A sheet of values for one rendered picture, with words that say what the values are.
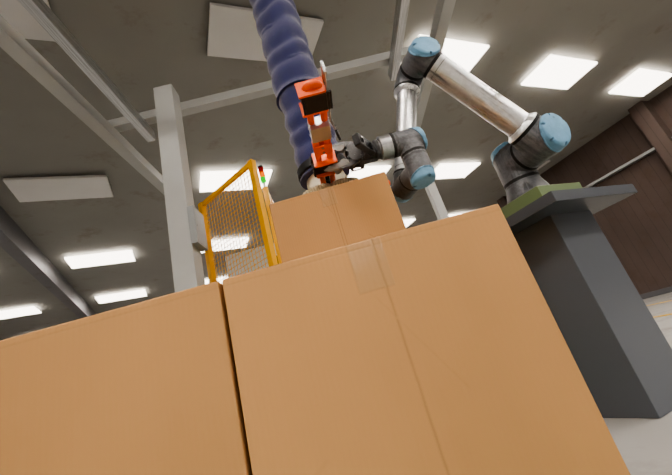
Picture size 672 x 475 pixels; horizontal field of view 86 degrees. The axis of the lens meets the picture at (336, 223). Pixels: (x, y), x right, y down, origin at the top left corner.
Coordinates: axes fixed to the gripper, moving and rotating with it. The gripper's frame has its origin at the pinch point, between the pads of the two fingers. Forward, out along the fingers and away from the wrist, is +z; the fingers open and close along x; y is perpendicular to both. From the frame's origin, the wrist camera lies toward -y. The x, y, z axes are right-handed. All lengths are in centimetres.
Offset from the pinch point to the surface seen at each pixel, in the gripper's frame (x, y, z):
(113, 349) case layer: -58, -64, 38
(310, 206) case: -17.9, -3.8, 9.1
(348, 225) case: -27.9, -4.1, -0.9
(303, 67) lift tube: 61, 17, -4
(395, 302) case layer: -62, -64, 2
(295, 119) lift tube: 34.8, 18.6, 5.6
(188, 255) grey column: 32, 130, 101
